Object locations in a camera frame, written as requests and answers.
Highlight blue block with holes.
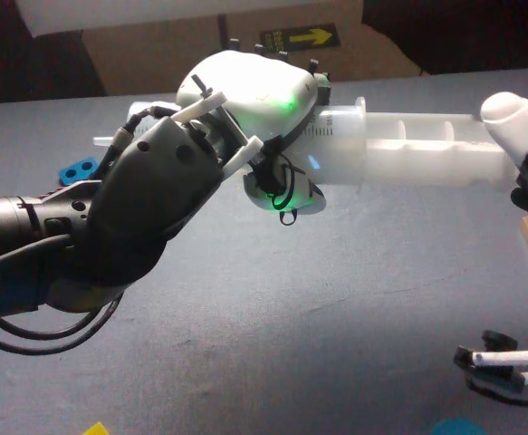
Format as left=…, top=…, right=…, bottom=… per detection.
left=58, top=156, right=101, bottom=187

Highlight black sign with yellow arrow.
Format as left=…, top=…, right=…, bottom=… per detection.
left=259, top=23, right=341, bottom=55

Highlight large clear plastic syringe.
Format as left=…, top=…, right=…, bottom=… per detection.
left=92, top=96, right=521, bottom=191

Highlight cardboard box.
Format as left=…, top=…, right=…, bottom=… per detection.
left=82, top=11, right=430, bottom=97

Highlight grey table cloth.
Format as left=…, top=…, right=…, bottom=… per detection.
left=0, top=67, right=528, bottom=435

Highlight blue round disc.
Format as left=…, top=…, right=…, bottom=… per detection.
left=429, top=417, right=486, bottom=435

